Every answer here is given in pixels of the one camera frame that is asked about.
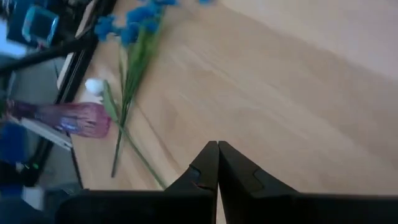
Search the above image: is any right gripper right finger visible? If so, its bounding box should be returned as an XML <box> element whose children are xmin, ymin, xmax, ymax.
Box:
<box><xmin>218</xmin><ymin>140</ymin><xmax>299</xmax><ymax>224</ymax></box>

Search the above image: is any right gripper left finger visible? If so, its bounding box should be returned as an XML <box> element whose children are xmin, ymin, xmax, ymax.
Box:
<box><xmin>164</xmin><ymin>140</ymin><xmax>219</xmax><ymax>224</ymax></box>

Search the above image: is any white artificial tulip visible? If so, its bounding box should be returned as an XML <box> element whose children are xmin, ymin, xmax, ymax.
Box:
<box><xmin>84</xmin><ymin>77</ymin><xmax>169</xmax><ymax>191</ymax></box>

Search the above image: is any blue artificial flower bunch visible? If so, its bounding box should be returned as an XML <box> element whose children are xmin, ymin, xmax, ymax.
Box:
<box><xmin>93</xmin><ymin>0</ymin><xmax>215</xmax><ymax>179</ymax></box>

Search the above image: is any pink glass vase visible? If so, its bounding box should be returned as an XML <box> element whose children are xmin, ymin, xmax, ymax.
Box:
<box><xmin>6</xmin><ymin>101</ymin><xmax>112</xmax><ymax>139</ymax></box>

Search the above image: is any blue floor object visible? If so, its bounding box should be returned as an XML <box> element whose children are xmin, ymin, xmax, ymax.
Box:
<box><xmin>0</xmin><ymin>123</ymin><xmax>27</xmax><ymax>164</ymax></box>

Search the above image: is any blue framed device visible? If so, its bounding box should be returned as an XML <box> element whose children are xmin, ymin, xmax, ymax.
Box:
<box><xmin>21</xmin><ymin>4</ymin><xmax>60</xmax><ymax>47</ymax></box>

